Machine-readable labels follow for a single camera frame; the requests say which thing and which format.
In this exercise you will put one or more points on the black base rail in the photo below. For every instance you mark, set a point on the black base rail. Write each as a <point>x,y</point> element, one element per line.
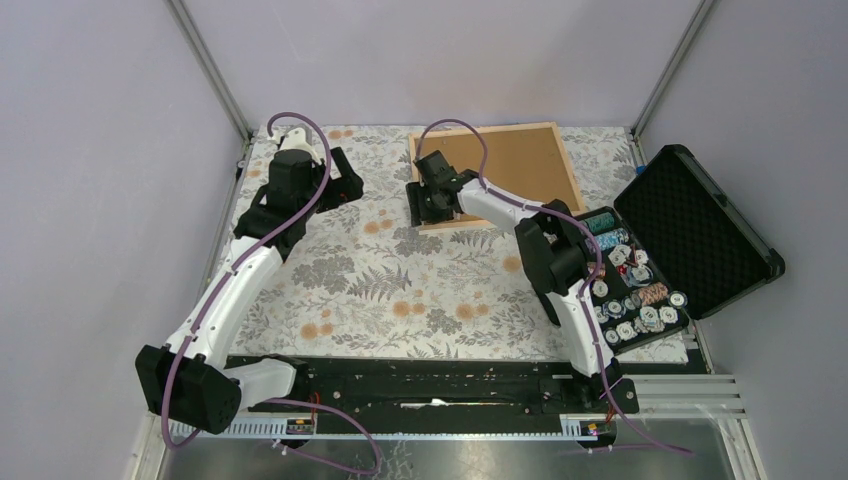
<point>416,396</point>

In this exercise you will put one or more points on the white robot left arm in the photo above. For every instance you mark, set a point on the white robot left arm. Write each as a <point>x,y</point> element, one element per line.
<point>188,379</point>

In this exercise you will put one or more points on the brown cardboard backing board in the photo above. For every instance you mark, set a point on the brown cardboard backing board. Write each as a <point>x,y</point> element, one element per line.
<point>523,166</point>

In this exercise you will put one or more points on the black poker chip case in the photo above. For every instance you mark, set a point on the black poker chip case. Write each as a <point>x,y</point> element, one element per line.
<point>691,253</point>

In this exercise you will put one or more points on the light wooden picture frame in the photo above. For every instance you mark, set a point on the light wooden picture frame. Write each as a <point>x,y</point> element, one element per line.
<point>576,192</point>

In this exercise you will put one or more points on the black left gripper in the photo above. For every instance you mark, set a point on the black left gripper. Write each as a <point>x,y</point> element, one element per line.
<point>345,189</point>

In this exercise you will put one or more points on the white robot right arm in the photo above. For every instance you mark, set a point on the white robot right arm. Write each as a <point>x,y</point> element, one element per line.
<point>553,248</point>

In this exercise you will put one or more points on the floral patterned table mat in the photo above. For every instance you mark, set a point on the floral patterned table mat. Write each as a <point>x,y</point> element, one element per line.
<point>364,283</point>

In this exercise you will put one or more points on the green poker chip stack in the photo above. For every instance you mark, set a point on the green poker chip stack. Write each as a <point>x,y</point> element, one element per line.
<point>600,222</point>

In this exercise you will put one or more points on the light blue poker chip stack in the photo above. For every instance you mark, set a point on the light blue poker chip stack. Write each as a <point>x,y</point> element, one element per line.
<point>612,238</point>

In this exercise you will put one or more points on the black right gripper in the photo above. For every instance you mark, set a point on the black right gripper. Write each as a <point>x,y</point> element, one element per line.
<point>415,193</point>

